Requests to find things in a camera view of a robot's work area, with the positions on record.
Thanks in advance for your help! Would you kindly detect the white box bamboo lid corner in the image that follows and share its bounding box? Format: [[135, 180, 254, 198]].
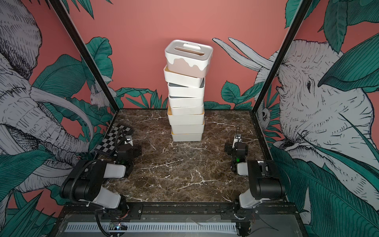
[[167, 108, 205, 125]]

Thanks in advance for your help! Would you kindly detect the large white box bamboo lid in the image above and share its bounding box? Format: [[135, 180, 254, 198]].
[[171, 123, 205, 134]]

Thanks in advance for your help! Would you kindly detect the white box grey lid back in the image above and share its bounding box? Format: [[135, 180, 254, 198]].
[[168, 96, 203, 107]]

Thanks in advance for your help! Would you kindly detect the white box grey lid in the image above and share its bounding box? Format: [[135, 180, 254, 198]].
[[168, 96, 203, 107], [167, 81, 205, 98]]

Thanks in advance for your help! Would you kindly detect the white box grey lid front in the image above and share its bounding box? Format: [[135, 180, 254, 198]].
[[167, 81, 205, 98]]

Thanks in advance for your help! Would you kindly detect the small white box bamboo lid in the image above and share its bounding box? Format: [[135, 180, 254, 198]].
[[163, 66, 204, 88]]

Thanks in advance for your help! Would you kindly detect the pink white drip tissue box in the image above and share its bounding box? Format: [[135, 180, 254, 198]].
[[164, 39, 213, 78]]

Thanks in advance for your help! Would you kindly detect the narrow white box bamboo lid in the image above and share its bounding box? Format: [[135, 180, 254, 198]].
[[169, 105, 204, 116]]

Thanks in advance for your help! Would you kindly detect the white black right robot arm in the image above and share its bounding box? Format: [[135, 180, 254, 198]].
[[224, 141, 286, 209]]

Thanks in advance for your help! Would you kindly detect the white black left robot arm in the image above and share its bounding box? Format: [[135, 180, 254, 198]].
[[59, 144, 142, 209]]

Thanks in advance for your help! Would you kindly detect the white box yellow wood lid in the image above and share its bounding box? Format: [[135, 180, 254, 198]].
[[171, 133, 202, 142]]

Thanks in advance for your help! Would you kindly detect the black white checkerboard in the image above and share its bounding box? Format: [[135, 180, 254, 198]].
[[95, 125, 134, 157]]

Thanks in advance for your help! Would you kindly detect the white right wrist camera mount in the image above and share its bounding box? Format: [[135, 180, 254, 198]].
[[232, 133, 242, 148]]

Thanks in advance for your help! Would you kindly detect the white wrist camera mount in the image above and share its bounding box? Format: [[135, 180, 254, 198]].
[[232, 133, 242, 148], [124, 135, 133, 146]]

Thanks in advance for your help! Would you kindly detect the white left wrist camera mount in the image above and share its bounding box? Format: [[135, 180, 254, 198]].
[[124, 135, 133, 146]]

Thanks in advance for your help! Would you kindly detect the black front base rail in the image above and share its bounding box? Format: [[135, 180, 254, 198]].
[[58, 202, 302, 235]]

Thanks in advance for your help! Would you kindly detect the white ribbed cable duct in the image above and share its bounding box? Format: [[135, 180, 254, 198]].
[[64, 222, 237, 234]]

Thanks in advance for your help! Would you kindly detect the black left frame post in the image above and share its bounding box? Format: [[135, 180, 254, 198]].
[[49, 0, 120, 113]]

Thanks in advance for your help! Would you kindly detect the black frame post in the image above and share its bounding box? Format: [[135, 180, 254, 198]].
[[252, 0, 312, 115], [49, 0, 120, 113]]

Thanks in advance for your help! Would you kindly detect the black right frame post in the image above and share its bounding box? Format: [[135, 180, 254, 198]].
[[252, 0, 312, 115]]

